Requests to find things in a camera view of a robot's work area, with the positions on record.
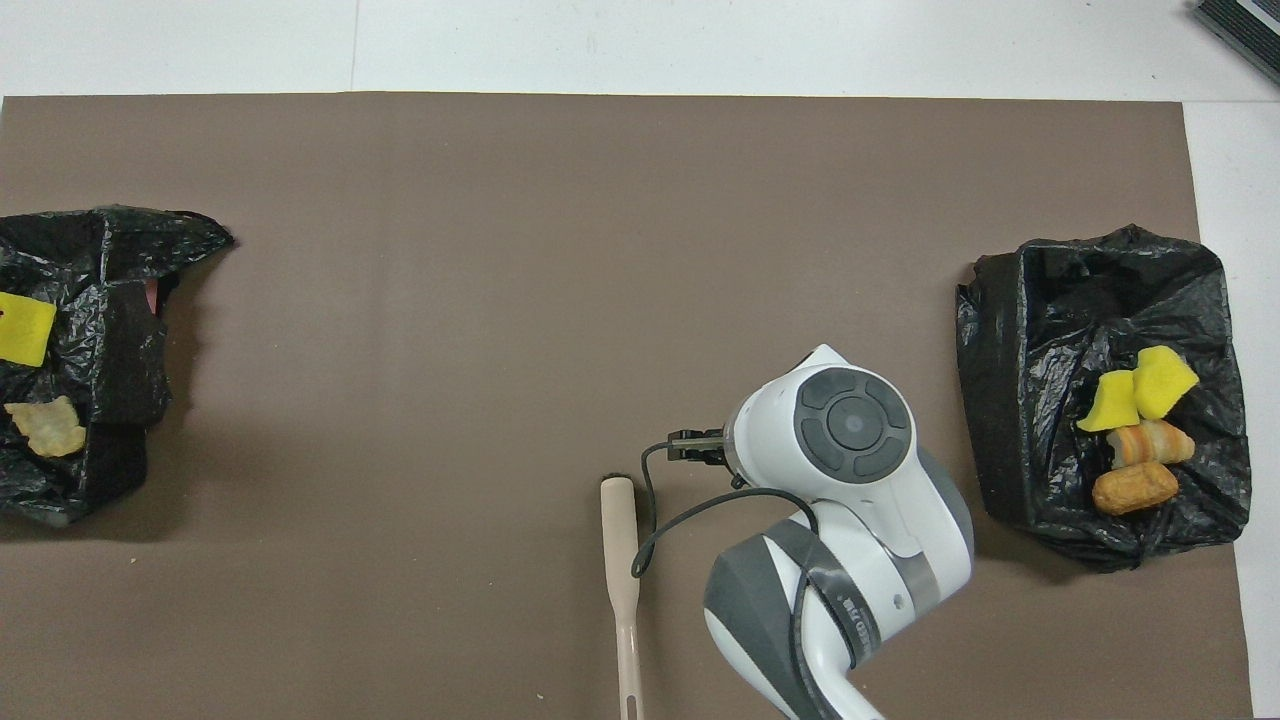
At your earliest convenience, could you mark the beige hand brush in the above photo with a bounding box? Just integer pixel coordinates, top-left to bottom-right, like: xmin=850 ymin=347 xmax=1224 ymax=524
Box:
xmin=600 ymin=474 xmax=641 ymax=720

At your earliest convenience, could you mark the yellow sponge piece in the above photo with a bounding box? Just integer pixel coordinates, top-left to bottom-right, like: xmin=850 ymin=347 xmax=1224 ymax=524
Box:
xmin=0 ymin=291 xmax=57 ymax=368
xmin=1133 ymin=345 xmax=1201 ymax=421
xmin=1077 ymin=369 xmax=1141 ymax=433

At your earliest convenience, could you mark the brown bread roll toy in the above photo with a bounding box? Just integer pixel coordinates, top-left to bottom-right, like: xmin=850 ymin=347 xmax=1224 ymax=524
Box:
xmin=1092 ymin=461 xmax=1180 ymax=517

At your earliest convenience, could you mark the striped croissant toy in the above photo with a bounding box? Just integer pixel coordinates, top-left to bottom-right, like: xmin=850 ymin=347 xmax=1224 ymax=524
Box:
xmin=1107 ymin=419 xmax=1197 ymax=470

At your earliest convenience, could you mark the pale bread piece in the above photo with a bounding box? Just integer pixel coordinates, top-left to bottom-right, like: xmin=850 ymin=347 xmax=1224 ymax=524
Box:
xmin=4 ymin=396 xmax=87 ymax=459

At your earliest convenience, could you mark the black bag-lined bin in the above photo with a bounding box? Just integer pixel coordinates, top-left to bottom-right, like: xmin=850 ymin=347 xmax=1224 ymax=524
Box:
xmin=955 ymin=223 xmax=1252 ymax=574
xmin=0 ymin=205 xmax=236 ymax=528

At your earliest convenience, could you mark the brown table mat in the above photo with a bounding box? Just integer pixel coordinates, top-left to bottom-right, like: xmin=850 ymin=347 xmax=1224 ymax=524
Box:
xmin=0 ymin=92 xmax=1254 ymax=720

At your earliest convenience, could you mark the black ribbed device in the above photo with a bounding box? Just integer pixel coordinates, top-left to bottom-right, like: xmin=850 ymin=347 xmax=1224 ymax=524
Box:
xmin=1190 ymin=0 xmax=1280 ymax=86

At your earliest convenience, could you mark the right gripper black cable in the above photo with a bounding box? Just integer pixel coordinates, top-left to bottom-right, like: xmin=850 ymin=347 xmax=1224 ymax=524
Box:
xmin=630 ymin=440 xmax=813 ymax=581

